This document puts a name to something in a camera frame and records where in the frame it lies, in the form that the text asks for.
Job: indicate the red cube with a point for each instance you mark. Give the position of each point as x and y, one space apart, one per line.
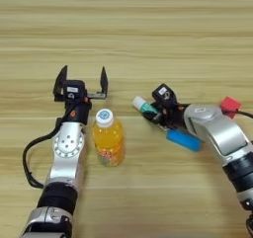
230 105

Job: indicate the white green toothpaste tube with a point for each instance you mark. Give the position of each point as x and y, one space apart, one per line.
143 104

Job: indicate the orange juice bottle white cap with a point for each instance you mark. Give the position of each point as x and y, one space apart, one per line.
108 140

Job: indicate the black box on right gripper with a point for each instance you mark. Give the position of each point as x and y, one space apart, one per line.
163 92

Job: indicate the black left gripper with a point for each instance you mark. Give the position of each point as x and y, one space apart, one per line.
79 112

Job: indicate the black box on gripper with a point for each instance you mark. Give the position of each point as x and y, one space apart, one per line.
163 92
74 90

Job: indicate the blue rectangular block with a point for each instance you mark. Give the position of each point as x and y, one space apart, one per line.
184 140

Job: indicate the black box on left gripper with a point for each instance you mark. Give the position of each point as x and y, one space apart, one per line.
74 90

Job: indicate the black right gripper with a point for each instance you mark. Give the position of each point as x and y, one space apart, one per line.
173 117

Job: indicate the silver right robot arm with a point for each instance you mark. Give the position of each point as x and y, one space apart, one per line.
217 130

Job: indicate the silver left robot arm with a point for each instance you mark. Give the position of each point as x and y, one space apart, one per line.
67 149

